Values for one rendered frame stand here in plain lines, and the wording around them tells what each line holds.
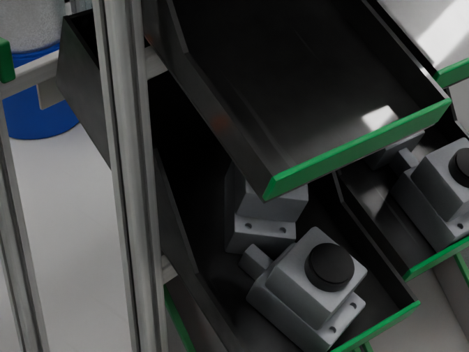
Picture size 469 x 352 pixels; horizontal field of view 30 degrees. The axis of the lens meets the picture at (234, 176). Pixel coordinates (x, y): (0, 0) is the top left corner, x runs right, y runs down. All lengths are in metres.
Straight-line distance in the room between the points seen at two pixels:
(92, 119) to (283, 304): 0.19
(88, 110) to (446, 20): 0.25
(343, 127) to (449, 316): 0.37
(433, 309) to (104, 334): 0.43
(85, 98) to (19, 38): 0.75
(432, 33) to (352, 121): 0.12
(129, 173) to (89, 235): 0.71
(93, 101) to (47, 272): 0.59
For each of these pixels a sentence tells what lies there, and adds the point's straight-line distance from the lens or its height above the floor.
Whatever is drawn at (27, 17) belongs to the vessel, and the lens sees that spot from 1.35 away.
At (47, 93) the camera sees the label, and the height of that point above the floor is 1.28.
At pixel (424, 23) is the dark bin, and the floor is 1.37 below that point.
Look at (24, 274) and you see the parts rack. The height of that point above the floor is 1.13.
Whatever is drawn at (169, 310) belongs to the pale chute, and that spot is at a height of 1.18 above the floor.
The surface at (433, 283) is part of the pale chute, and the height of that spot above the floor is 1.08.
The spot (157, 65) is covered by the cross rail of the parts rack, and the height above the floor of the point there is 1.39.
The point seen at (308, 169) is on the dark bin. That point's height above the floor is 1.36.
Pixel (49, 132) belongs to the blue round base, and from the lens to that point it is 1.44.
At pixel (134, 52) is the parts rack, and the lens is 0.50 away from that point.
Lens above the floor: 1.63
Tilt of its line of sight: 36 degrees down
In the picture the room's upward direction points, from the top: 1 degrees counter-clockwise
